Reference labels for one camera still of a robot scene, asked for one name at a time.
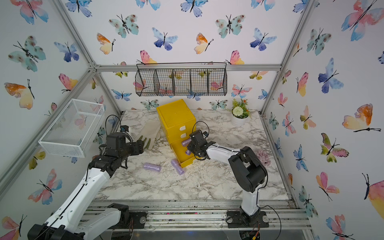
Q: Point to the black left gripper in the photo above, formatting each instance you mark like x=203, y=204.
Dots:
x=138, y=147

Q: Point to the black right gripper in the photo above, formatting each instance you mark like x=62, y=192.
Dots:
x=189, y=146

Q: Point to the yellow three-drawer box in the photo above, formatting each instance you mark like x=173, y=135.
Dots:
x=177, y=122

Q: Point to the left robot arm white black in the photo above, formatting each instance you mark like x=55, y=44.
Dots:
x=64, y=224

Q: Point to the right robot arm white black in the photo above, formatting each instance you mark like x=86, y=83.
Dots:
x=248, y=170

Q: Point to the beige green work glove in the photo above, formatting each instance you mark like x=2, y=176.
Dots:
x=149, y=133

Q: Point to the purple roll angled centre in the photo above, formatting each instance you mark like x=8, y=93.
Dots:
x=175, y=163

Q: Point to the white pot with green plant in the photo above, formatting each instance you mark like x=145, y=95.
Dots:
x=240, y=112

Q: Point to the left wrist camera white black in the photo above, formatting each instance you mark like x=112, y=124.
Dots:
x=124, y=129

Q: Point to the white mesh wall basket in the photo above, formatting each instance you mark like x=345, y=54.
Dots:
x=71, y=131

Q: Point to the black wire wall basket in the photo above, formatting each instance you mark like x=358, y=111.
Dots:
x=181, y=79

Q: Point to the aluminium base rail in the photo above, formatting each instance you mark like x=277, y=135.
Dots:
x=286, y=221

